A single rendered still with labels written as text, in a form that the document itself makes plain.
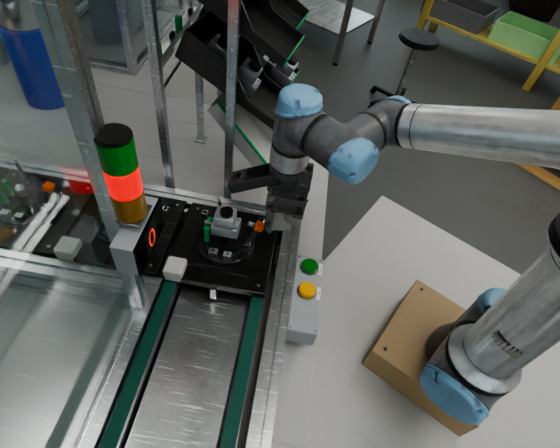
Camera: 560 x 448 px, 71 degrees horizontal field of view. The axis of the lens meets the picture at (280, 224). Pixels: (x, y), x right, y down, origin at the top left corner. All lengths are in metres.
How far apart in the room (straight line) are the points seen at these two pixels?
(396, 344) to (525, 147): 0.53
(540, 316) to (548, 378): 0.66
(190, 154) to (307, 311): 0.73
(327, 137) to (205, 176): 0.74
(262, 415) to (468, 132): 0.61
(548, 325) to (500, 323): 0.06
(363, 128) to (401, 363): 0.53
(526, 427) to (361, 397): 0.38
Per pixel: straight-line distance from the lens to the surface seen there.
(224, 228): 0.91
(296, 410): 0.94
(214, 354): 0.91
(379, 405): 0.99
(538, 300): 0.57
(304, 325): 0.90
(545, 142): 0.62
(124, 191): 0.61
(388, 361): 0.94
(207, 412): 0.87
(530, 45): 4.74
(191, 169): 1.35
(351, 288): 1.10
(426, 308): 1.05
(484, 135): 0.64
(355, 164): 0.62
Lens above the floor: 1.75
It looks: 49 degrees down
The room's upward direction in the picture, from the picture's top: 11 degrees clockwise
